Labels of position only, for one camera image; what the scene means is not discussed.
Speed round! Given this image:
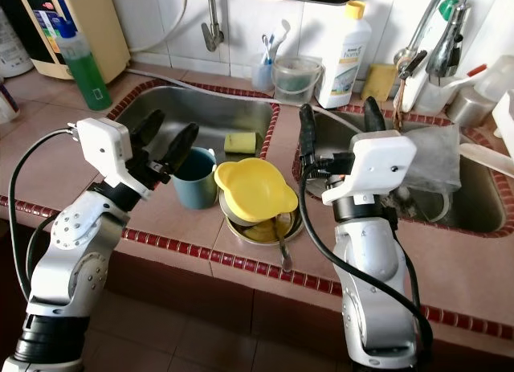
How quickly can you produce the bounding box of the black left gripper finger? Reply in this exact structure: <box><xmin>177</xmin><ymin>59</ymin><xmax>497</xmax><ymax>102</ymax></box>
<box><xmin>161</xmin><ymin>123</ymin><xmax>200</xmax><ymax>182</ymax></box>
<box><xmin>133</xmin><ymin>109</ymin><xmax>165</xmax><ymax>149</ymax></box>

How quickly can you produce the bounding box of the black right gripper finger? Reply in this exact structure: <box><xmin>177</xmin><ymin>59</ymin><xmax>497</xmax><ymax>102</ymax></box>
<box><xmin>297</xmin><ymin>104</ymin><xmax>320</xmax><ymax>180</ymax></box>
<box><xmin>361</xmin><ymin>96</ymin><xmax>389</xmax><ymax>134</ymax></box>

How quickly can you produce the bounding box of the blue-grey mug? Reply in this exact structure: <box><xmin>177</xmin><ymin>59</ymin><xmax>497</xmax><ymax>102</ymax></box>
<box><xmin>173</xmin><ymin>147</ymin><xmax>216</xmax><ymax>210</ymax></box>

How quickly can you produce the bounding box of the yellow plastic bowl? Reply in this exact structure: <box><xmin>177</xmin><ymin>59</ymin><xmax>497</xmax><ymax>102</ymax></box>
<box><xmin>214</xmin><ymin>157</ymin><xmax>299</xmax><ymax>223</ymax></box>

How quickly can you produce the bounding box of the stainless steel bowl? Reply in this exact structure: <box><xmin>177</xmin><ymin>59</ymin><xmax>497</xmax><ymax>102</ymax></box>
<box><xmin>218</xmin><ymin>187</ymin><xmax>304</xmax><ymax>246</ymax></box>

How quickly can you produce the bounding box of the dark yellow sponge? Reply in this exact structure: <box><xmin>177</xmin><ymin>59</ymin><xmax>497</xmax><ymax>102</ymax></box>
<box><xmin>361</xmin><ymin>63</ymin><xmax>398</xmax><ymax>102</ymax></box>

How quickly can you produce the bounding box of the steel sink basin with drain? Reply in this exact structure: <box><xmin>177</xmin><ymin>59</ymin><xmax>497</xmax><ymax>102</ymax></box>
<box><xmin>100</xmin><ymin>79</ymin><xmax>280</xmax><ymax>168</ymax></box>

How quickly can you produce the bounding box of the white detergent bottle yellow cap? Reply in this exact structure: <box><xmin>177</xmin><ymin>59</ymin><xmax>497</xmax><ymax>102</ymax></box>
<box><xmin>316</xmin><ymin>0</ymin><xmax>373</xmax><ymax>109</ymax></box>

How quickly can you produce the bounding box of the clear plastic tub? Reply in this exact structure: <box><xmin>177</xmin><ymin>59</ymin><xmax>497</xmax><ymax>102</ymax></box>
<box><xmin>271</xmin><ymin>55</ymin><xmax>324</xmax><ymax>106</ymax></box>

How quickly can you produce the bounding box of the light yellow sponge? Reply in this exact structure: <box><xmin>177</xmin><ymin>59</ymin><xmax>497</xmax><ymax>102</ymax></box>
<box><xmin>223</xmin><ymin>132</ymin><xmax>258</xmax><ymax>154</ymax></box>

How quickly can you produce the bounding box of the chrome gooseneck faucet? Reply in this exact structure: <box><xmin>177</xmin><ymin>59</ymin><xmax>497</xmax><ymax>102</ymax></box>
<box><xmin>394</xmin><ymin>0</ymin><xmax>451</xmax><ymax>80</ymax></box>

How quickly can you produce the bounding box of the clear plastic bag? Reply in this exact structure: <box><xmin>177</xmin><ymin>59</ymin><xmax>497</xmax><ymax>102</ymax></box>
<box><xmin>398</xmin><ymin>123</ymin><xmax>463</xmax><ymax>196</ymax></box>

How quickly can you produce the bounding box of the green dish soap bottle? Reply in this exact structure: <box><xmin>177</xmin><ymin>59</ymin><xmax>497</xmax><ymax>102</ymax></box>
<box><xmin>56</xmin><ymin>17</ymin><xmax>112</xmax><ymax>112</ymax></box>

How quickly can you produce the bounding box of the clear toothbrush cup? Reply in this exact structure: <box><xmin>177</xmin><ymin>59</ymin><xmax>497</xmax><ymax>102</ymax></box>
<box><xmin>251</xmin><ymin>52</ymin><xmax>275</xmax><ymax>90</ymax></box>

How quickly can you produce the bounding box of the chrome spray head faucet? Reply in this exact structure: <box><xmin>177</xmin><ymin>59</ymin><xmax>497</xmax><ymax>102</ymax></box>
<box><xmin>426</xmin><ymin>0</ymin><xmax>476</xmax><ymax>77</ymax></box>

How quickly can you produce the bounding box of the small steel cup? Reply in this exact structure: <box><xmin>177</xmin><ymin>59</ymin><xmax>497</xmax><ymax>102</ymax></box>
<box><xmin>446</xmin><ymin>87</ymin><xmax>495</xmax><ymax>128</ymax></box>

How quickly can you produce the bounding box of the white printed mug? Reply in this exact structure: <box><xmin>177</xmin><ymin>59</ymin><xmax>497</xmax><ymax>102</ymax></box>
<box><xmin>0</xmin><ymin>83</ymin><xmax>18</xmax><ymax>124</ymax></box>

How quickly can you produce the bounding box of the beige water purifier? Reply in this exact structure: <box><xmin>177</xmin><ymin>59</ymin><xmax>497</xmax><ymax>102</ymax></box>
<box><xmin>0</xmin><ymin>0</ymin><xmax>131</xmax><ymax>82</ymax></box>

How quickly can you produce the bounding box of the white utensil red tip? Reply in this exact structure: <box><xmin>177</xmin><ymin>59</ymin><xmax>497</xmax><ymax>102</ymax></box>
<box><xmin>442</xmin><ymin>63</ymin><xmax>489</xmax><ymax>92</ymax></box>

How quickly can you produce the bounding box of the cream plastic spatula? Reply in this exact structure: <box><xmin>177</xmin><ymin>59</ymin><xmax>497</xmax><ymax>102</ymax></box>
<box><xmin>458</xmin><ymin>143</ymin><xmax>514</xmax><ymax>180</ymax></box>

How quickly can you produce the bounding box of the white plastic jar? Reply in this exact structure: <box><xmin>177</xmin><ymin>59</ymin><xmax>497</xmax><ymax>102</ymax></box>
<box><xmin>0</xmin><ymin>10</ymin><xmax>35</xmax><ymax>78</ymax></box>

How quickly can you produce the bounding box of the clear plastic container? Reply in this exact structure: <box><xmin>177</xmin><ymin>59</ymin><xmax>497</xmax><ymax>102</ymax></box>
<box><xmin>472</xmin><ymin>55</ymin><xmax>514</xmax><ymax>100</ymax></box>

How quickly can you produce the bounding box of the white bottle green cap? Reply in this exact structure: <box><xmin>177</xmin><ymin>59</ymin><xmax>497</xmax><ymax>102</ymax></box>
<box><xmin>402</xmin><ymin>0</ymin><xmax>463</xmax><ymax>112</ymax></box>

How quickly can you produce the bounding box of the white dish rack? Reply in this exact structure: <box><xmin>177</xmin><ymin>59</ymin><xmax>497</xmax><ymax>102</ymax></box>
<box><xmin>494</xmin><ymin>91</ymin><xmax>514</xmax><ymax>160</ymax></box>

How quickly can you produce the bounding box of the steel sink basin under faucet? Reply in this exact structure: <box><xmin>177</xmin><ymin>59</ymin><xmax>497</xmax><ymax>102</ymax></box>
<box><xmin>293</xmin><ymin>105</ymin><xmax>511</xmax><ymax>236</ymax></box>

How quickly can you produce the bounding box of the brown string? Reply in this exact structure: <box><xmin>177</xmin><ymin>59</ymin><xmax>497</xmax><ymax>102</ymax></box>
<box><xmin>396</xmin><ymin>75</ymin><xmax>406</xmax><ymax>132</ymax></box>

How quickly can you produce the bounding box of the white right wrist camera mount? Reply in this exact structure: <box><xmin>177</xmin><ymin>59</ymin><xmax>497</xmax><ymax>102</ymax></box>
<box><xmin>321</xmin><ymin>129</ymin><xmax>418</xmax><ymax>206</ymax></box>

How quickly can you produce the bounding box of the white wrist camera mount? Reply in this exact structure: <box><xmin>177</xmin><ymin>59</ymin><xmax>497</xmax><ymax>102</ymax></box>
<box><xmin>321</xmin><ymin>129</ymin><xmax>418</xmax><ymax>206</ymax></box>
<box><xmin>75</xmin><ymin>117</ymin><xmax>152</xmax><ymax>200</ymax></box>

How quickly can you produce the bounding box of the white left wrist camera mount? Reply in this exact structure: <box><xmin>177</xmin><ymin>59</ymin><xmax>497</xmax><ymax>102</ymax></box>
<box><xmin>75</xmin><ymin>117</ymin><xmax>152</xmax><ymax>200</ymax></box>

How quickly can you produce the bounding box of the blue handled toothbrush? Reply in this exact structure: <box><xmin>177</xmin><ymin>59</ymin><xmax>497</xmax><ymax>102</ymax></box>
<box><xmin>259</xmin><ymin>33</ymin><xmax>272</xmax><ymax>67</ymax></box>

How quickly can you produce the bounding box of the white curved wall hose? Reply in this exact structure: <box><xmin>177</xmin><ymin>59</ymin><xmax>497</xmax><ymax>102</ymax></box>
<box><xmin>128</xmin><ymin>0</ymin><xmax>198</xmax><ymax>55</ymax></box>

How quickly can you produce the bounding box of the steel wall tap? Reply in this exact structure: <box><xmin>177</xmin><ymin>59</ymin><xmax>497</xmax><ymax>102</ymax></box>
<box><xmin>201</xmin><ymin>0</ymin><xmax>224</xmax><ymax>53</ymax></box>

